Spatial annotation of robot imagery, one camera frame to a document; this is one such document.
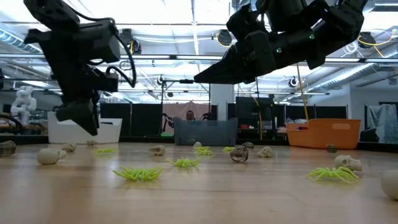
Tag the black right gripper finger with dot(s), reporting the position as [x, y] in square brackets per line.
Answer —
[230, 70]

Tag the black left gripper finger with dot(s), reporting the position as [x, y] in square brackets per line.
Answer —
[81, 115]
[96, 115]

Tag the neon green plastic spider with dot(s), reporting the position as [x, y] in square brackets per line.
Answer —
[138, 174]
[334, 174]
[185, 162]
[105, 151]
[202, 148]
[228, 149]
[204, 152]

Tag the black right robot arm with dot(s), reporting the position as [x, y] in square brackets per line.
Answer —
[342, 25]

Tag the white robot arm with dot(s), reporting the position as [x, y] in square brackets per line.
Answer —
[23, 104]

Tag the white plastic bin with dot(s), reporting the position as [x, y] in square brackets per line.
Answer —
[71, 132]

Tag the black tripod stand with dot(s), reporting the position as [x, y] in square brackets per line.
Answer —
[186, 81]

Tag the person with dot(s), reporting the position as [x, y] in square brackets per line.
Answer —
[190, 115]

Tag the pink curtain backdrop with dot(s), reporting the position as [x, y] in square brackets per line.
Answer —
[178, 110]

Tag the dark grey translucent bin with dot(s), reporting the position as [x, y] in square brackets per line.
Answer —
[205, 132]

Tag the small dark translucent skull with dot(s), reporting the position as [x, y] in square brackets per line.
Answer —
[7, 148]
[331, 148]
[239, 154]
[248, 145]

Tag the orange plastic bin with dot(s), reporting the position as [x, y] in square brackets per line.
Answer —
[323, 133]

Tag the black bag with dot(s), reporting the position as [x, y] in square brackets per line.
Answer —
[369, 136]

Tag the grey plastic cover sheet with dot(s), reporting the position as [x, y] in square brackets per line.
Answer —
[384, 121]

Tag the black overhead camera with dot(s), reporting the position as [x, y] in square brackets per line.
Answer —
[137, 46]
[293, 82]
[367, 40]
[224, 37]

